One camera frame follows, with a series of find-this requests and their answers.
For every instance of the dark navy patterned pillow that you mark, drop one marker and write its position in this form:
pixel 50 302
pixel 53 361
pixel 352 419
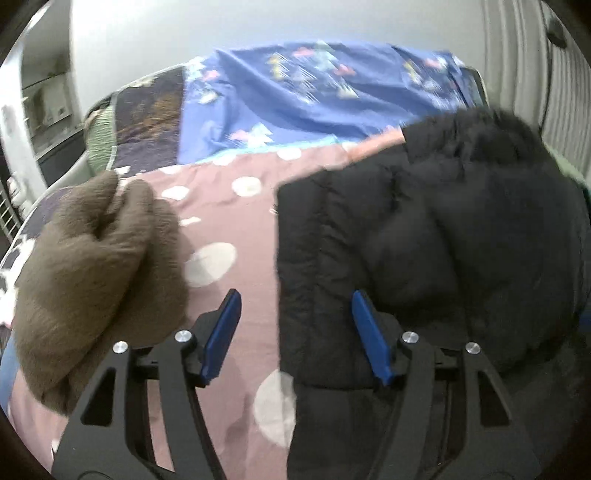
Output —
pixel 146 123

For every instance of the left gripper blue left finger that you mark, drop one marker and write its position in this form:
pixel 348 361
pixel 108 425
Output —
pixel 217 329

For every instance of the black floor lamp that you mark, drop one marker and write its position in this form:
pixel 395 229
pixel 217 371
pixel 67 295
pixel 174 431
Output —
pixel 555 31

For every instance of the black puffer jacket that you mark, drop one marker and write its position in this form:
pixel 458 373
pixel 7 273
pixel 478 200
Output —
pixel 472 237

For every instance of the brown fleece garment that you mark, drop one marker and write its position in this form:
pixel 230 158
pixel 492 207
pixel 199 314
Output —
pixel 106 268

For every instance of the dark kitchen cabinet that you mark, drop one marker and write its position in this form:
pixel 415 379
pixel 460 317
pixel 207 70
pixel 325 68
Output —
pixel 41 135

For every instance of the grey pleated curtain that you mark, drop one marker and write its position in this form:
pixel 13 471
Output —
pixel 546 86

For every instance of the green quilted pillow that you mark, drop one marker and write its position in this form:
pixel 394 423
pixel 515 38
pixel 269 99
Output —
pixel 99 138

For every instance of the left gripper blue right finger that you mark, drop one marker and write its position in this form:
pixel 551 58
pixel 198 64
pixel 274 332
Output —
pixel 379 333

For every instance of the blue tree-print sheet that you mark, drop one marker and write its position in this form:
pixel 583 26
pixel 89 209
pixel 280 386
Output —
pixel 263 99

